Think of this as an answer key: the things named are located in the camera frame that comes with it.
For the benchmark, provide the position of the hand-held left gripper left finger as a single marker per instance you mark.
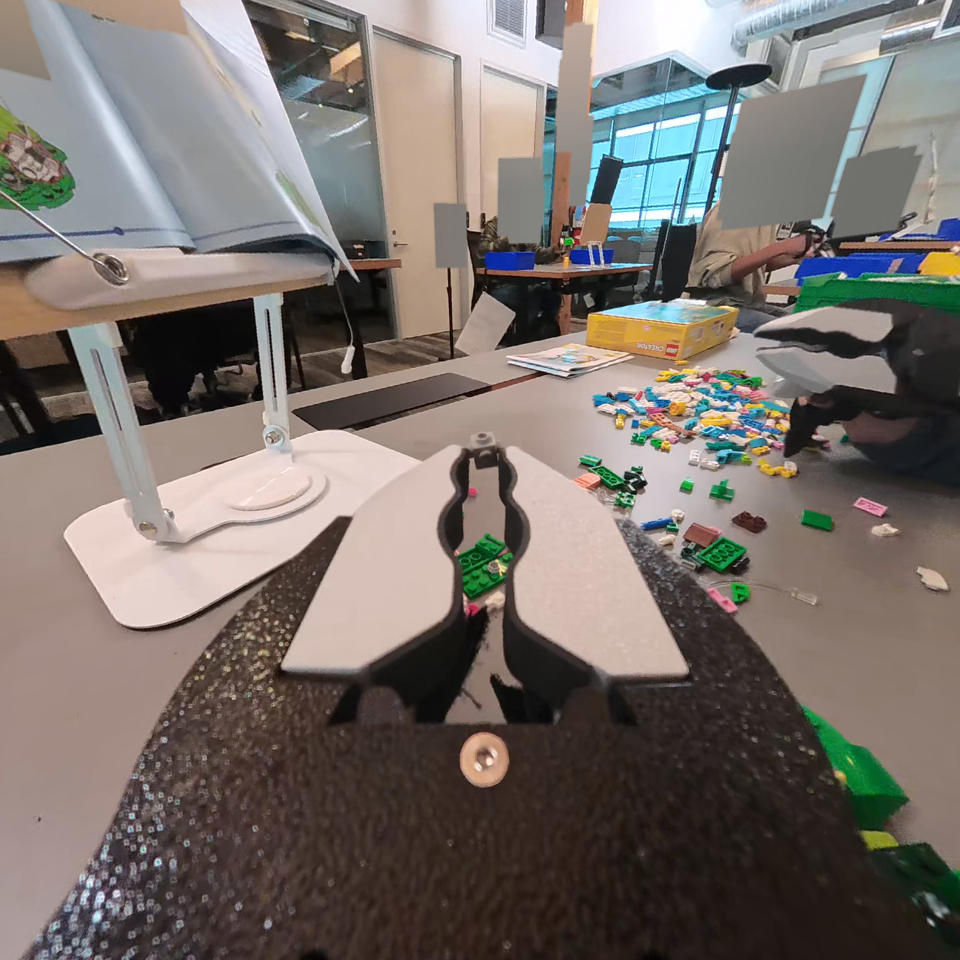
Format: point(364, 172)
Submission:
point(375, 585)

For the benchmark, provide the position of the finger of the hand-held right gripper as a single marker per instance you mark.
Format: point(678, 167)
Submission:
point(825, 326)
point(825, 371)

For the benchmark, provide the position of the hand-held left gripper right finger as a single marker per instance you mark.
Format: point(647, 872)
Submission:
point(592, 592)

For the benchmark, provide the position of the pile of colourful lego pieces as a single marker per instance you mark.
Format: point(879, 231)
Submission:
point(697, 420)

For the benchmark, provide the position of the small grey lego piece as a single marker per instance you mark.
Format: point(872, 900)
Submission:
point(484, 444)

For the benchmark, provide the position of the person's right forearm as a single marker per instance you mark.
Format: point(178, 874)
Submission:
point(926, 459)

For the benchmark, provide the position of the blue lego bar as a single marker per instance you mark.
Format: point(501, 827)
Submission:
point(656, 523)

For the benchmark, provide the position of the dark green lego piece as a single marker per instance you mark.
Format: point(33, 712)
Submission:
point(636, 478)

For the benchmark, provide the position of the brown lego tile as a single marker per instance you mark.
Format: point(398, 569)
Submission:
point(701, 534)

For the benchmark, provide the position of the pink lego tile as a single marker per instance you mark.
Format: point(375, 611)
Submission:
point(721, 600)
point(870, 507)

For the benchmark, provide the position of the wide green lego plate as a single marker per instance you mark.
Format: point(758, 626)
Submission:
point(722, 555)

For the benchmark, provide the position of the small green lego slope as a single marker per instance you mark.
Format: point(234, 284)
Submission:
point(741, 592)

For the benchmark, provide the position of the green lego tile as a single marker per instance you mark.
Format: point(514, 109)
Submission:
point(817, 520)

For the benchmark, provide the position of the yellow lego box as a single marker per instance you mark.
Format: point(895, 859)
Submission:
point(660, 330)

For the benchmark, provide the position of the dark brown lego plate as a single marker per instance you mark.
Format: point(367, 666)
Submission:
point(750, 522)

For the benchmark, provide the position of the small white lego piece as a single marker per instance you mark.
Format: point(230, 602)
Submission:
point(886, 530)

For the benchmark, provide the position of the transparent curved lego rod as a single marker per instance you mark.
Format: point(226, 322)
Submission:
point(806, 598)

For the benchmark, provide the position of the white curved lego piece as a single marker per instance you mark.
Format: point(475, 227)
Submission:
point(932, 579)

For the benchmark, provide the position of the lego instruction booklets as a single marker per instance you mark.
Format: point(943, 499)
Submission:
point(570, 360)

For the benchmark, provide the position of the green lego build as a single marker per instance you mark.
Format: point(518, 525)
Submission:
point(877, 795)

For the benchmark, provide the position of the open lego instruction book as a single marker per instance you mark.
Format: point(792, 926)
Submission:
point(150, 150)

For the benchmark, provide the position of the person's right hand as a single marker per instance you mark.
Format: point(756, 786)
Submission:
point(877, 431)

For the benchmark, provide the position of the green plastic bin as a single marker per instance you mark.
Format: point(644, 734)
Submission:
point(862, 292)

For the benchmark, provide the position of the blue plastic bin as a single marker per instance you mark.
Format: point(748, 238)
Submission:
point(581, 257)
point(510, 260)
point(855, 264)

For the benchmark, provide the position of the yellow plastic bin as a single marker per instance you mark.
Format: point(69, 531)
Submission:
point(941, 264)

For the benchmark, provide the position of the green plate with grey stud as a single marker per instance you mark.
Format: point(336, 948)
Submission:
point(484, 562)

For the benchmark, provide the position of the black office chair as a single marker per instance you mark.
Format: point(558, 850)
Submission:
point(677, 262)

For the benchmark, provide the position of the white book stand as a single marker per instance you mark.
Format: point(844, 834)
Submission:
point(225, 517)

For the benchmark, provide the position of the clear acrylic stand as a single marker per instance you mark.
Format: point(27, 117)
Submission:
point(597, 253)

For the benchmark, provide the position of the tan book stand board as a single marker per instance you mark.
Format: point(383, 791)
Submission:
point(596, 223)

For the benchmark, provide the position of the black rectangular panel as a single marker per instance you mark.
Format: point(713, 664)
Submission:
point(606, 180)

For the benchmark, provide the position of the black floor lamp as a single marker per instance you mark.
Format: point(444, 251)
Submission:
point(739, 75)

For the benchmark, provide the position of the wooden background table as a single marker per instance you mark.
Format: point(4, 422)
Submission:
point(562, 271)

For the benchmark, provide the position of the white paper sheet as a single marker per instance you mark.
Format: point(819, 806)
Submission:
point(484, 326)

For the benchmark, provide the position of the white door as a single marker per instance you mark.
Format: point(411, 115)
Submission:
point(514, 112)
point(416, 187)

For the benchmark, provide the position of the green lego bracket piece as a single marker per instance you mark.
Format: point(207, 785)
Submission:
point(721, 491)

